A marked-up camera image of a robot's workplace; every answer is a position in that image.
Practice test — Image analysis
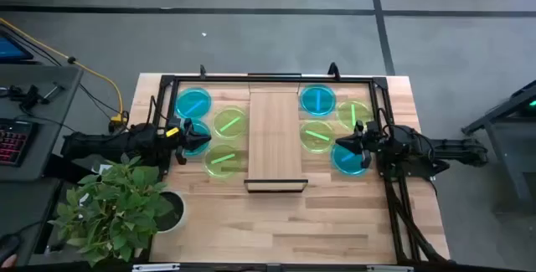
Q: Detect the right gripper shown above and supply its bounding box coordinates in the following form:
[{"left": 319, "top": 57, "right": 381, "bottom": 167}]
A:
[{"left": 335, "top": 120, "right": 384, "bottom": 169}]

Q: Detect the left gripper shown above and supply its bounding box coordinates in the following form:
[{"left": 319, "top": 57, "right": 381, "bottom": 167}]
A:
[{"left": 165, "top": 116, "right": 212, "bottom": 167}]

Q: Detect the blue translucent plastic plate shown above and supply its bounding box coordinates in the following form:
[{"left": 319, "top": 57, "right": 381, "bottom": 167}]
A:
[
  {"left": 174, "top": 86, "right": 213, "bottom": 121},
  {"left": 330, "top": 142, "right": 369, "bottom": 177},
  {"left": 299, "top": 83, "right": 338, "bottom": 118},
  {"left": 182, "top": 119, "right": 213, "bottom": 158}
]

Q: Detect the green translucent plastic plate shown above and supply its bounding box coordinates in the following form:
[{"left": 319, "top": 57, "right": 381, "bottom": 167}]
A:
[
  {"left": 212, "top": 105, "right": 249, "bottom": 141},
  {"left": 298, "top": 120, "right": 336, "bottom": 155},
  {"left": 203, "top": 143, "right": 242, "bottom": 180},
  {"left": 335, "top": 99, "right": 374, "bottom": 131}
]

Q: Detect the white plant pot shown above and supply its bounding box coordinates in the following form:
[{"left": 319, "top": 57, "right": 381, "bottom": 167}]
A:
[{"left": 155, "top": 190, "right": 188, "bottom": 234}]

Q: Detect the green leafy plant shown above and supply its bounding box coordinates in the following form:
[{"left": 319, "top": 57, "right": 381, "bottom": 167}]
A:
[{"left": 47, "top": 151, "right": 175, "bottom": 268}]

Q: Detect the grey desk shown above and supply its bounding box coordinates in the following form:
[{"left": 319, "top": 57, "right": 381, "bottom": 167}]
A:
[{"left": 0, "top": 64, "right": 85, "bottom": 183}]

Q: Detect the black equipment stand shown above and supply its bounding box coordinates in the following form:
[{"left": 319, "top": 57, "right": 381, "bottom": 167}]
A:
[{"left": 460, "top": 79, "right": 536, "bottom": 206}]

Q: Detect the black metal desk clamp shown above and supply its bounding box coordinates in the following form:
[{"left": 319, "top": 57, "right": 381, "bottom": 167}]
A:
[{"left": 0, "top": 82, "right": 67, "bottom": 113}]

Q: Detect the backlit black keyboard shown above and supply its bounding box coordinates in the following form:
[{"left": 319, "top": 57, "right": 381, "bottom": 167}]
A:
[{"left": 0, "top": 117, "right": 39, "bottom": 167}]

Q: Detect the laptop with lit screen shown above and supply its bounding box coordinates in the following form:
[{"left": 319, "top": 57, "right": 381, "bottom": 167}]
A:
[{"left": 0, "top": 30, "right": 34, "bottom": 64}]

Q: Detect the black aluminium table frame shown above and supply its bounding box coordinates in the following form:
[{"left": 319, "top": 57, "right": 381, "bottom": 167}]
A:
[{"left": 140, "top": 73, "right": 452, "bottom": 267}]

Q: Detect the wooden shelf black metal frame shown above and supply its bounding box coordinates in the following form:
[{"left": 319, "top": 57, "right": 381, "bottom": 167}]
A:
[{"left": 244, "top": 72, "right": 310, "bottom": 194}]

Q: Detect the black cable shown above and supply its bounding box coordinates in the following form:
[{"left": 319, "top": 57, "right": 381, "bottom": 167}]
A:
[{"left": 77, "top": 82, "right": 126, "bottom": 118}]

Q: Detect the yellow cable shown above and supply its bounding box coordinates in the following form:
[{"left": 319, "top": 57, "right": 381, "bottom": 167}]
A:
[{"left": 0, "top": 16, "right": 129, "bottom": 125}]

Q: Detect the silver metal bracket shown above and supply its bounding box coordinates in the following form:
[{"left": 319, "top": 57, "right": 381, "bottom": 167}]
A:
[
  {"left": 366, "top": 264, "right": 415, "bottom": 272},
  {"left": 131, "top": 263, "right": 181, "bottom": 272}
]

